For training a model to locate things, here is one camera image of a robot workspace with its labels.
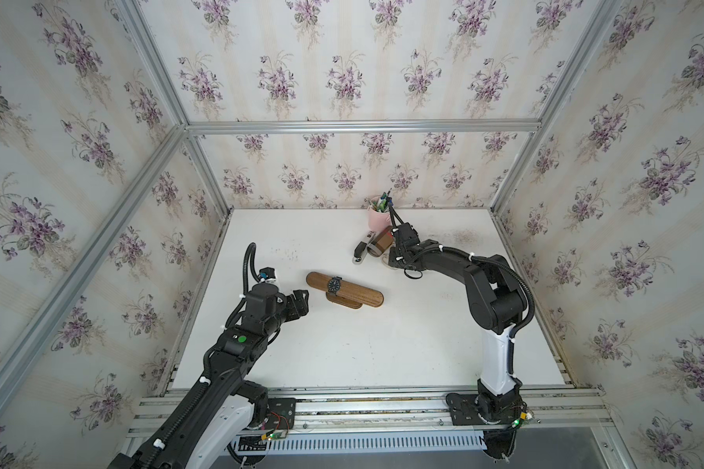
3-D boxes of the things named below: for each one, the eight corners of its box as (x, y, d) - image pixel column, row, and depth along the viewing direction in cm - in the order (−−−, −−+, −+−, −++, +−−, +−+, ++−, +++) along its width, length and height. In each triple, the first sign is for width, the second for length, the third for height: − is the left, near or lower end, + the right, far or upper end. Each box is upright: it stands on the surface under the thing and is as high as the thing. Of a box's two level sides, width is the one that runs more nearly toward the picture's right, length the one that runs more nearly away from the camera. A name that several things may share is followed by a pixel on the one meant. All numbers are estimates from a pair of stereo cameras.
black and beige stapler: (351, 262, 106) (351, 255, 102) (366, 237, 114) (366, 229, 110) (360, 266, 105) (360, 258, 101) (374, 240, 113) (375, 232, 109)
